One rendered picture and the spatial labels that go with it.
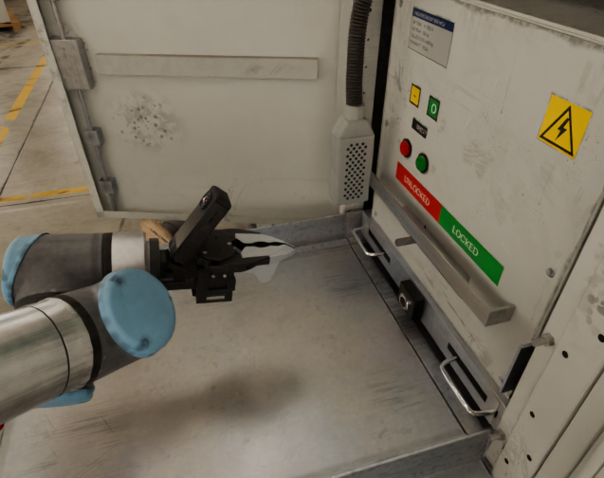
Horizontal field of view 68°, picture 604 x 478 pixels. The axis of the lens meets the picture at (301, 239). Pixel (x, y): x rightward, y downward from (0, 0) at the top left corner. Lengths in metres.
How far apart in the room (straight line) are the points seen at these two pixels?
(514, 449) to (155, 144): 0.92
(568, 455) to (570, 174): 0.30
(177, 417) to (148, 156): 0.63
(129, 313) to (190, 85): 0.68
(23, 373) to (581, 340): 0.50
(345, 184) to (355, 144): 0.08
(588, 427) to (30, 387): 0.51
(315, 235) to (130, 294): 0.65
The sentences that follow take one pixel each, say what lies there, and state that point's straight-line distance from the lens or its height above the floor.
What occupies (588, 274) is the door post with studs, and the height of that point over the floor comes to 1.21.
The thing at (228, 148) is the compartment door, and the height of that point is 1.03.
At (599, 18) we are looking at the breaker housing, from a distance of 0.64.
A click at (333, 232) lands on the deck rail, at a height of 0.87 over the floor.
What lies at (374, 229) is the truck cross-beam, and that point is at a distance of 1.00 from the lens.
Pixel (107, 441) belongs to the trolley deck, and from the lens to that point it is 0.79.
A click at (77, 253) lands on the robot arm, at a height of 1.14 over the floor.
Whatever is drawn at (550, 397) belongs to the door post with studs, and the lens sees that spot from 0.59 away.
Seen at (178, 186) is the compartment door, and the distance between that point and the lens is 1.17.
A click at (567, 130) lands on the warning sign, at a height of 1.30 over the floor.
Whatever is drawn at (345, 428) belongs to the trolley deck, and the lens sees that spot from 0.75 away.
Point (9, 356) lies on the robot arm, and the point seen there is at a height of 1.22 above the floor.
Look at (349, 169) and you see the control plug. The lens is 0.87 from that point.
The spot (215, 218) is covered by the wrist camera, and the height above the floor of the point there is 1.16.
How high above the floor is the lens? 1.49
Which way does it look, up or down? 37 degrees down
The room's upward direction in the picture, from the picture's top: straight up
